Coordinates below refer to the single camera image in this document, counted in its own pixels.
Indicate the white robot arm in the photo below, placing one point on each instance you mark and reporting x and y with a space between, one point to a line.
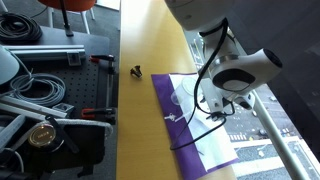
227 75

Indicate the black staple remover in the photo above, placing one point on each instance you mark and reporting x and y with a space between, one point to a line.
136 71

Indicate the orange black clamp near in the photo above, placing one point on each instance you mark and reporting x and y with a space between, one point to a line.
100 114

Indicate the orange black clamp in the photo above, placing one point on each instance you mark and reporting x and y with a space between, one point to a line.
100 114
109 58

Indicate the black perforated breadboard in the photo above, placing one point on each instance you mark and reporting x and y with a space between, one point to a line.
83 86

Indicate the orange black clamp far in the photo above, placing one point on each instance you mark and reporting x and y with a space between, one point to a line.
109 58

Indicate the black tripod pole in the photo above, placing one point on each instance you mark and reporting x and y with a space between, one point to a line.
67 27

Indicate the orange chair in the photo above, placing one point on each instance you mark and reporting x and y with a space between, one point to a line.
76 6

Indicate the round brass metal disc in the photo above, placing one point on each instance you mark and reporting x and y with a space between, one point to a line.
42 136

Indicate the silver window railing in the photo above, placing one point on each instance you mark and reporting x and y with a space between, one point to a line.
293 167

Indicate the aluminium extrusion rail pair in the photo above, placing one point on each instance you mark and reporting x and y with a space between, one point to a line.
73 54

